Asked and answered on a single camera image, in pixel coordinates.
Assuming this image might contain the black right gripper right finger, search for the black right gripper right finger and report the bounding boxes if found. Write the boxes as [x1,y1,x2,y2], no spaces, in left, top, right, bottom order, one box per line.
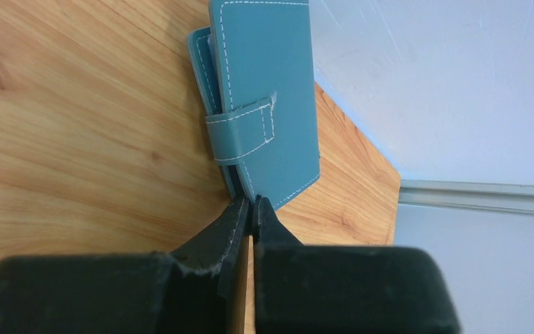
[252,196,462,333]

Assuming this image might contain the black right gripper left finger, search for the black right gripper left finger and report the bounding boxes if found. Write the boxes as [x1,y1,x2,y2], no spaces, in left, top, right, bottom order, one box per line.
[0,197,250,333]

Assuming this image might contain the teal leather card holder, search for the teal leather card holder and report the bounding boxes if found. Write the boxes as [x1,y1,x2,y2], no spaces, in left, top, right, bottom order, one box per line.
[187,1,321,209]

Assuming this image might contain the aluminium frame rail right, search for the aluminium frame rail right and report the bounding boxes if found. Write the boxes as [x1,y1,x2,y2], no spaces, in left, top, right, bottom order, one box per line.
[398,180,534,215]

